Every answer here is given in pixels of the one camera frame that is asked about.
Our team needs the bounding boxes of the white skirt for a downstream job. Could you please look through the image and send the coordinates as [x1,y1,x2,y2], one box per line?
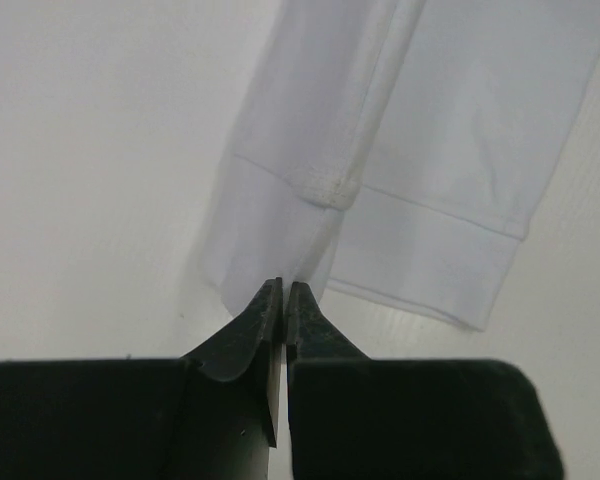
[201,1,600,330]

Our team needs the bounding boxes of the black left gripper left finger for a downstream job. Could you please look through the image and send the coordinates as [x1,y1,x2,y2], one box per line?
[0,279,283,479]

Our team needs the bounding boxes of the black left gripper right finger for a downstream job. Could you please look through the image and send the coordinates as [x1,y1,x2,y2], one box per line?
[286,283,564,479]

